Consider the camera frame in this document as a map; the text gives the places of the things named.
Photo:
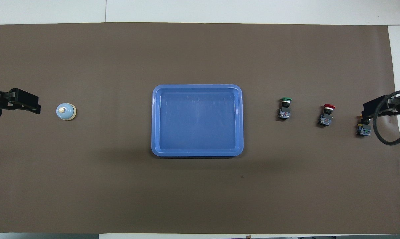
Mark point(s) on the yellow push button switch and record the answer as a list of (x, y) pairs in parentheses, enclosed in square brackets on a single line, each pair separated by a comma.
[(364, 131)]

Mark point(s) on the light blue call bell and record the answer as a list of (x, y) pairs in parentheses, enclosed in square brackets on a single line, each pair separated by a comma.
[(66, 112)]

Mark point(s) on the red push button switch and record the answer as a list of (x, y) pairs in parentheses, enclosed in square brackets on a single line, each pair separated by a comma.
[(326, 119)]

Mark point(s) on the green push button switch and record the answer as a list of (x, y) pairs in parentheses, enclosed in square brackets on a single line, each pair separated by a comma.
[(285, 113)]

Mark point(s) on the blue plastic tray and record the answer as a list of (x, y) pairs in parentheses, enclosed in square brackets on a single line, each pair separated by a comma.
[(196, 132)]

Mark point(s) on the brown table mat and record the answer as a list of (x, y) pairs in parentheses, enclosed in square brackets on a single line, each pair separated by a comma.
[(120, 182)]

